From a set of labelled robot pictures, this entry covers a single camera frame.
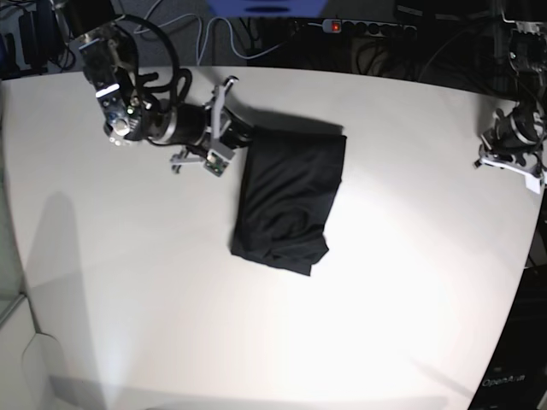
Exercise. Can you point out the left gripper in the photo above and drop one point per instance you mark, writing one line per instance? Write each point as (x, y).
(515, 142)

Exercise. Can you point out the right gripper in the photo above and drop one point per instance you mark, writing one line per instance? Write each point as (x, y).
(210, 134)

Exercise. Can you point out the dark long-sleeve T-shirt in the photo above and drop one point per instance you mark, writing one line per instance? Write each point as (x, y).
(288, 187)

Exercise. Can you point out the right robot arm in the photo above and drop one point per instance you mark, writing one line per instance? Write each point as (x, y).
(134, 108)

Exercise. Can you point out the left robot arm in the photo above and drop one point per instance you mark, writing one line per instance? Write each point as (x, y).
(524, 29)

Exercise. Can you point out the blue plastic box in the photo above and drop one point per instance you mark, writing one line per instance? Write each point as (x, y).
(267, 8)

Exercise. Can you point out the white power strip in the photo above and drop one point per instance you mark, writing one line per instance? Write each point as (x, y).
(368, 28)

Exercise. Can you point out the black device on stand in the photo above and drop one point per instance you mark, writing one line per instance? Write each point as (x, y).
(30, 38)

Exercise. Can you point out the black OpenArm case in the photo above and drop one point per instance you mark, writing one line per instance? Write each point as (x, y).
(516, 375)

